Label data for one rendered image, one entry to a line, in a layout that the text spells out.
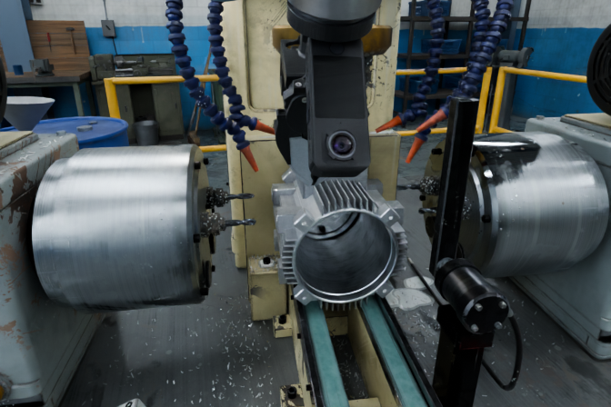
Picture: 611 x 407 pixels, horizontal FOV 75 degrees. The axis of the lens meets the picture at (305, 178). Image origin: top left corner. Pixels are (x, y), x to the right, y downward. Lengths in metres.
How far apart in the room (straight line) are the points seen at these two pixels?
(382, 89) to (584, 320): 0.56
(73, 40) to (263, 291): 5.01
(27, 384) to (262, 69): 0.62
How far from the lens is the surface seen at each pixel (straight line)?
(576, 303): 0.88
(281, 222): 0.59
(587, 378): 0.85
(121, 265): 0.57
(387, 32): 0.60
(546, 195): 0.68
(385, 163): 0.77
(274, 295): 0.79
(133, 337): 0.85
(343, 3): 0.30
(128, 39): 5.73
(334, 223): 0.78
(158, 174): 0.57
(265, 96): 0.83
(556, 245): 0.71
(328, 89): 0.32
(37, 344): 0.69
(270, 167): 0.73
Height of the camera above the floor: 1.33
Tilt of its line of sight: 20 degrees down
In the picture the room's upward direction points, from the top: straight up
